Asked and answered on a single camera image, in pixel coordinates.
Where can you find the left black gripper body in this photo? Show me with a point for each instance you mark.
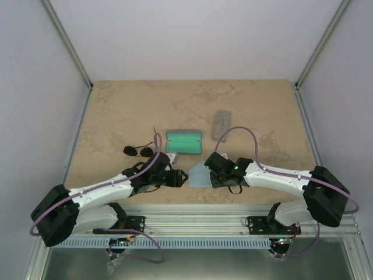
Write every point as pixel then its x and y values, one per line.
pixel 172 182

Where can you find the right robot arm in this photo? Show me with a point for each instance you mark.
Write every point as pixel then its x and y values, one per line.
pixel 321 196

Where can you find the slotted cable duct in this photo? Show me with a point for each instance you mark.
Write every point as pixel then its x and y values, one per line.
pixel 171 243

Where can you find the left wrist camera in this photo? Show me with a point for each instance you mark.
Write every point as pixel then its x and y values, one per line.
pixel 173 157

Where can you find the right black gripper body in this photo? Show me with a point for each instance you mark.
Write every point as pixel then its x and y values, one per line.
pixel 220 182

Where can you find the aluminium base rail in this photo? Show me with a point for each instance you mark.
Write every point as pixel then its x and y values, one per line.
pixel 193 220

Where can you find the light blue cleaning cloth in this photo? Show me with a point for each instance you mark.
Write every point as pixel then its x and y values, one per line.
pixel 199 176

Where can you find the black sunglasses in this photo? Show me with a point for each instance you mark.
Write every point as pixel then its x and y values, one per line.
pixel 145 151

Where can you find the aluminium frame post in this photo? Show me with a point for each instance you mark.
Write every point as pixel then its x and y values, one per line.
pixel 56 22
pixel 326 36

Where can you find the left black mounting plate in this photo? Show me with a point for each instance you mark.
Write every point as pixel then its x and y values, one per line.
pixel 135 223

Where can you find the black mounting plate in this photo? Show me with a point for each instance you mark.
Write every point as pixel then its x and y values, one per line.
pixel 135 223
pixel 262 225

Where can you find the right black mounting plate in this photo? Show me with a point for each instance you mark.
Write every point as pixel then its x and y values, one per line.
pixel 262 225

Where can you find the right aluminium frame post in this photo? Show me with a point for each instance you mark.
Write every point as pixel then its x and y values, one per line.
pixel 326 36

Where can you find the grey glasses case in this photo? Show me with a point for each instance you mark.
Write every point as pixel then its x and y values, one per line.
pixel 221 124

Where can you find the left aluminium frame post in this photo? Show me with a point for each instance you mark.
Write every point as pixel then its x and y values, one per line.
pixel 56 22

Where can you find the blue glasses case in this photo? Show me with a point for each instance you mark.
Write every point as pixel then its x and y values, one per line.
pixel 185 142

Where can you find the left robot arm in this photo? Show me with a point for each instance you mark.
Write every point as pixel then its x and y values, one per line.
pixel 63 212

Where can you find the right circuit board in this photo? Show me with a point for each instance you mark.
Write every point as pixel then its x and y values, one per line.
pixel 276 242

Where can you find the circuit board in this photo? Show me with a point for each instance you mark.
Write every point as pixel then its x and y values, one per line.
pixel 121 242
pixel 276 242

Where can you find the left circuit board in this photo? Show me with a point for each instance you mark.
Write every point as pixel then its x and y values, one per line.
pixel 121 242

